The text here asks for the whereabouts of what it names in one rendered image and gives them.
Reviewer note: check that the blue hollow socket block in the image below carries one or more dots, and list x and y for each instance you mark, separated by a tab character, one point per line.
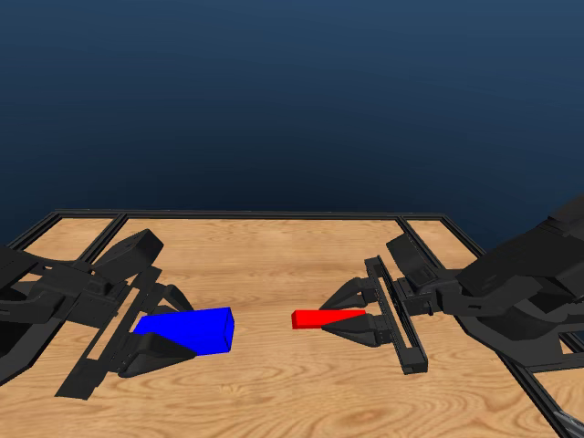
196	326

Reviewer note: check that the thin red peg bar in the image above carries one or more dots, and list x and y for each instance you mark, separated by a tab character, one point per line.
310	318

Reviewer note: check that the black table frame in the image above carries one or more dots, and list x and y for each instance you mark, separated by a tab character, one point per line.
274	214

